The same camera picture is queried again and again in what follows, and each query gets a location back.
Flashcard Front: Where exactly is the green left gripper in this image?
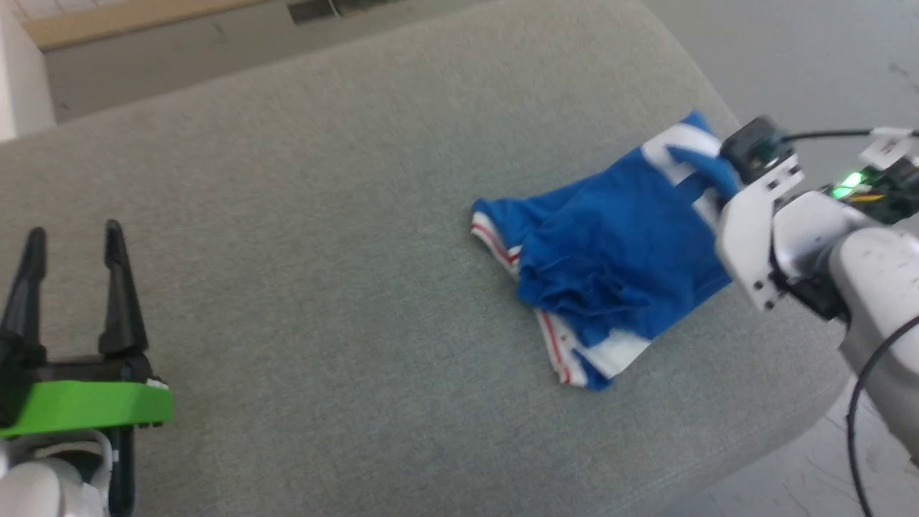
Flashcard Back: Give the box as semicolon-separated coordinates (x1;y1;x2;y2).
0;219;174;517

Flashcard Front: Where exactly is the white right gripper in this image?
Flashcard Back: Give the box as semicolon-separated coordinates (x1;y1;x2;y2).
714;136;919;318

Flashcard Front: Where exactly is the white square pillar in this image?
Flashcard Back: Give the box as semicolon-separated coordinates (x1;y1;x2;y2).
0;13;58;141

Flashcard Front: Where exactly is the wooden framed wire fence panel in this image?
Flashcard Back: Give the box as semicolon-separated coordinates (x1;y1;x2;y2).
20;0;288;52

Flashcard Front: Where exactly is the black right camera cable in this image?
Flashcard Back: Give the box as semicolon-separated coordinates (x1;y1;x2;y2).
781;126;919;143

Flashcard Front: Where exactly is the large black floor mat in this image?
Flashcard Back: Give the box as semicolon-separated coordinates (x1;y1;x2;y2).
333;0;406;18

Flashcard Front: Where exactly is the blue and white sports garment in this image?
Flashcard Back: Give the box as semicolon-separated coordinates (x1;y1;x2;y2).
470;109;745;393

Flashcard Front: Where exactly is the grey fabric sofa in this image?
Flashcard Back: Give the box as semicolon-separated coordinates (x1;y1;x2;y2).
0;0;857;517

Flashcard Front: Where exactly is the small black floor mat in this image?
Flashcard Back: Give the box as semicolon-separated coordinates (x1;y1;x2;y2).
287;0;338;27

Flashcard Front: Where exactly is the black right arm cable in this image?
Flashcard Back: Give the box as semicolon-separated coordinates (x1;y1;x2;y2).
846;315;919;517

